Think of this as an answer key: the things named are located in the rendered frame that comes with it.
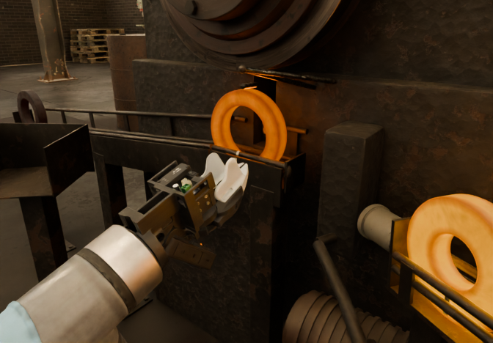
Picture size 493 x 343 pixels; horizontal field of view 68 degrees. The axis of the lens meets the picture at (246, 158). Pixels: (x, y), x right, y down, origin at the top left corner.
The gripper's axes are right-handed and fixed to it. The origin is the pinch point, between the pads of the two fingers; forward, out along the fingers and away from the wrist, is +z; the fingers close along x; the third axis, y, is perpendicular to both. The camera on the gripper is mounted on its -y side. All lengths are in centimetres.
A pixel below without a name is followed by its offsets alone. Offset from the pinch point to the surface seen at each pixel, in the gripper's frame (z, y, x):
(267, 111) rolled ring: 17.5, 1.1, 6.7
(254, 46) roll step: 17.7, 13.9, 7.4
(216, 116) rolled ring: 16.4, -2.0, 20.4
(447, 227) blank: 2.5, -1.1, -29.1
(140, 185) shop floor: 58, -96, 151
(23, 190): -16, -10, 56
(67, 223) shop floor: 8, -81, 141
